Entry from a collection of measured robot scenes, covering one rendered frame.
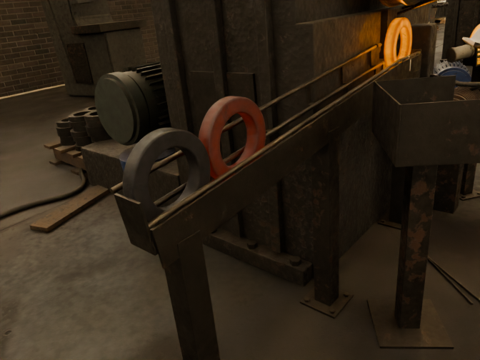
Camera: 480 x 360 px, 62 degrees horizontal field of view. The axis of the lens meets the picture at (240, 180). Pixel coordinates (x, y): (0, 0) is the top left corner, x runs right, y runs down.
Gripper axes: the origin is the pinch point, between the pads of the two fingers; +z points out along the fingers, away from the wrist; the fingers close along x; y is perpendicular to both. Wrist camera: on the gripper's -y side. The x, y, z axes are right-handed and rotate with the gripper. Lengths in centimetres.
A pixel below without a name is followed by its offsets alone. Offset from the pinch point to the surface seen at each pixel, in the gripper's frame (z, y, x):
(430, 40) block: 13.4, -4.3, -7.7
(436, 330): -37, -67, 60
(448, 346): -41, -66, 65
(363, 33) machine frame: 25.0, -1.7, 28.5
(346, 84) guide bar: 18, -14, 47
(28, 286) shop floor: 88, -107, 124
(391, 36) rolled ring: 18.7, -1.4, 20.6
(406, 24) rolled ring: 18.3, 1.7, 10.9
